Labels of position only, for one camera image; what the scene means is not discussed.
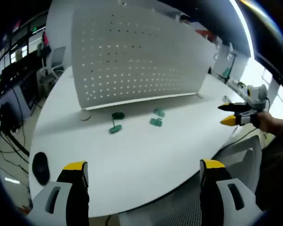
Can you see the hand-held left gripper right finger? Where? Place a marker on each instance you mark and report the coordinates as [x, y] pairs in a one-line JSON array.
[[217, 183]]

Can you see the grey office chair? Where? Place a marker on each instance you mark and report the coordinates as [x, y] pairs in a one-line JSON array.
[[57, 56]]

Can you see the white perforated mounting plate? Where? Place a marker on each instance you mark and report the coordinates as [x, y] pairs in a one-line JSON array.
[[132, 75]]

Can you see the green hook assembly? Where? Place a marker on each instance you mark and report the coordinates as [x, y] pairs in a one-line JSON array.
[[156, 122], [115, 130], [159, 112], [118, 115]]

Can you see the black computer mouse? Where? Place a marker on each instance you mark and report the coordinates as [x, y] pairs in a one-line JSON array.
[[40, 168]]

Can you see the person's right hand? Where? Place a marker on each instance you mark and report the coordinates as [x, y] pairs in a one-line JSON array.
[[270, 123]]

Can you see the black monitor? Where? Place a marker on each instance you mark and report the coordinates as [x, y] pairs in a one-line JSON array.
[[16, 75]]

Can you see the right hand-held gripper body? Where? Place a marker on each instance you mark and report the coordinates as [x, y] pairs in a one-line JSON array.
[[257, 96]]

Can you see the small grey object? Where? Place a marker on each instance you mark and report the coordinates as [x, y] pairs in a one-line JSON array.
[[226, 98]]

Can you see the black frame machine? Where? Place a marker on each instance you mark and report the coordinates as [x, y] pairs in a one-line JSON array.
[[231, 63]]

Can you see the ceiling light strip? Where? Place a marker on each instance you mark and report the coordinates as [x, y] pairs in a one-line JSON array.
[[246, 30]]

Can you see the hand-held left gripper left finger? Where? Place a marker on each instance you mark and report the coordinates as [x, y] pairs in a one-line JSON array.
[[68, 186]]

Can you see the white mesh office chair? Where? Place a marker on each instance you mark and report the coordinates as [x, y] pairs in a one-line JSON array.
[[240, 160]]

